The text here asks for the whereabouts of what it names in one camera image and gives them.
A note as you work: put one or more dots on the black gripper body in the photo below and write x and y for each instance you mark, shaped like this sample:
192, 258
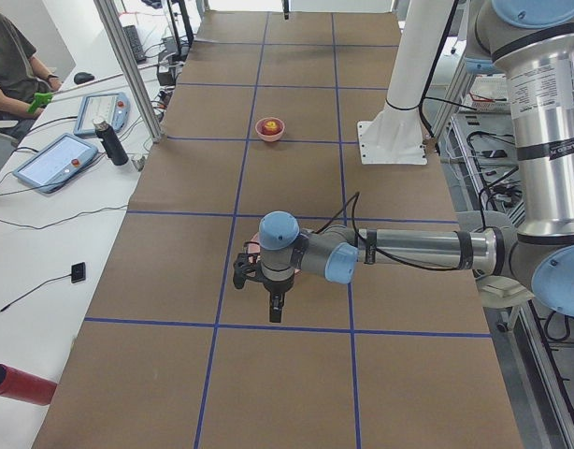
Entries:
276, 287

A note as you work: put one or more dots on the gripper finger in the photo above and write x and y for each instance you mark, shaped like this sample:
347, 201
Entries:
276, 304
286, 9

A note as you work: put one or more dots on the red apple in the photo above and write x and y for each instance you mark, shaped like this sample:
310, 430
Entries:
270, 127

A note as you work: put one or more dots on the pink bowl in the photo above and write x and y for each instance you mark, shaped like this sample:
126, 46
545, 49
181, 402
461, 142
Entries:
267, 138

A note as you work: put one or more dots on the pink plate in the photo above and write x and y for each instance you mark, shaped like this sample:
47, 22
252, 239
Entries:
275, 255

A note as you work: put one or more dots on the brown paper table mat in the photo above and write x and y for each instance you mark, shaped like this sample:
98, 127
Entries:
212, 328

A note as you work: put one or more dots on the black keyboard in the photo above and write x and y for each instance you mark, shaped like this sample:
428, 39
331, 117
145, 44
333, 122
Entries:
135, 43

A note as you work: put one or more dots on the blue teach pendant far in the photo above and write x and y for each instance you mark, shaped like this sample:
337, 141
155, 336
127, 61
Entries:
111, 107

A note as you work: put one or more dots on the blue teach pendant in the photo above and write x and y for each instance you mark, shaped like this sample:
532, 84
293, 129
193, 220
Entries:
111, 107
51, 168

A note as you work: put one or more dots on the small black square device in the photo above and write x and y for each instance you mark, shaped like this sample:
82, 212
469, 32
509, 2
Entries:
78, 272

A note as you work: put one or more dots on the black water bottle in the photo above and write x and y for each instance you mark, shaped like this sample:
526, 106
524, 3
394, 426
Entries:
110, 141

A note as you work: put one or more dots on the black computer mouse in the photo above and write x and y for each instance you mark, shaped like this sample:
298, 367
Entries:
83, 77

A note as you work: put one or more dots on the blue teach pendant near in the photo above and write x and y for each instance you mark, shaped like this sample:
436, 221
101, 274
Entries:
51, 168

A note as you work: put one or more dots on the seated person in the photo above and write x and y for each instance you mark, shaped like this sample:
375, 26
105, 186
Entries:
22, 76

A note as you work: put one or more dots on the red cylinder bottle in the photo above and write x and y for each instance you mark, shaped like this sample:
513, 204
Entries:
23, 386

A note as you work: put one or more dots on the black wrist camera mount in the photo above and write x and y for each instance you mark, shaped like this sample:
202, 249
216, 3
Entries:
246, 266

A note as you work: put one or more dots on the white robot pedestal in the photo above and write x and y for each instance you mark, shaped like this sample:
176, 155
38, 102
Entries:
395, 136

